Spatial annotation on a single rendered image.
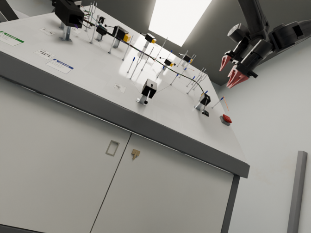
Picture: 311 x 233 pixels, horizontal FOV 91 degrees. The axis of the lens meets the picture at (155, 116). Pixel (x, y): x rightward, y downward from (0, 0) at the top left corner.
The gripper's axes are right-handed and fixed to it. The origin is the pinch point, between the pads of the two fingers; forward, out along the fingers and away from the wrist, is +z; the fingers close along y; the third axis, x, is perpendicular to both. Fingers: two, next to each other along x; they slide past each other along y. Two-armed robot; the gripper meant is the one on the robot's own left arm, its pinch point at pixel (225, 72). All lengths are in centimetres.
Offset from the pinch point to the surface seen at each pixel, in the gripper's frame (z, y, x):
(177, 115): 31.0, 11.1, 12.4
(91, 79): 36, 50, 23
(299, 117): -24, -113, -68
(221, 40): -79, -23, -165
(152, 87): 25.4, 28.2, 24.1
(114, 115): 41, 35, 30
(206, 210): 59, -20, 26
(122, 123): 42, 31, 30
